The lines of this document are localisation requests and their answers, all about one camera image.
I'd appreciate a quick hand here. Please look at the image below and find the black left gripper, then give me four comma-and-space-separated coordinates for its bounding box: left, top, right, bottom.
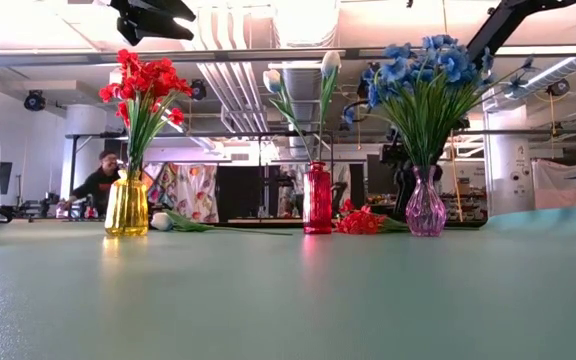
109, 0, 197, 47

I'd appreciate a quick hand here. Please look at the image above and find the yellow glass vase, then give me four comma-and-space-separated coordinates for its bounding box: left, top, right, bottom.
104, 169, 149, 237

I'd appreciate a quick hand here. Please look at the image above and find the red glass vase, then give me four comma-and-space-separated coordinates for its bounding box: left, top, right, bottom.
302, 160, 333, 235

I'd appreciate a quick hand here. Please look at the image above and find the purple glass vase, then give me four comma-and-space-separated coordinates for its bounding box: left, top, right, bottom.
405, 165, 448, 238

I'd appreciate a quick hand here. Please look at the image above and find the horizontal metal rig bar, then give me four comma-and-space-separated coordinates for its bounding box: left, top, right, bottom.
0, 45, 576, 66

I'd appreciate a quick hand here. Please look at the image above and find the floral patterned curtain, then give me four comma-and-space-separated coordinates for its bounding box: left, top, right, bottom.
142, 162, 219, 224

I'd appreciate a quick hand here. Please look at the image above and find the person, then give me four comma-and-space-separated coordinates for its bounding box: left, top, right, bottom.
65, 149, 122, 217

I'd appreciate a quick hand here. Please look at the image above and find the green table mat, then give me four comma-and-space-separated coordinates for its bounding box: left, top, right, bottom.
0, 205, 576, 360

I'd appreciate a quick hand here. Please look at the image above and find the white round column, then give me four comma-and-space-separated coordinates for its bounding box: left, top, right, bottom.
485, 107, 537, 217

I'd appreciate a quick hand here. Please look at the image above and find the white draped cloth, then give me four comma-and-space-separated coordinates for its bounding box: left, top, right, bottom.
531, 158, 576, 211

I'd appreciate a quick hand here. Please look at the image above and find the black hanging camera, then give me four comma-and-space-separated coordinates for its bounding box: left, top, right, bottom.
23, 89, 47, 112
547, 77, 572, 99
190, 78, 208, 102

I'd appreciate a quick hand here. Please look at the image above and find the black metal station frame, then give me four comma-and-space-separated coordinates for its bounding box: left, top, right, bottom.
65, 129, 337, 221

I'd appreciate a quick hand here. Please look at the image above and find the yellow hanging cord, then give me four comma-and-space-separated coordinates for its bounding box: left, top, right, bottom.
441, 0, 464, 224

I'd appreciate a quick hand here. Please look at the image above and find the black aluminium table frame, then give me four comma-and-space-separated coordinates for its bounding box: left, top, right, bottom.
147, 218, 489, 230

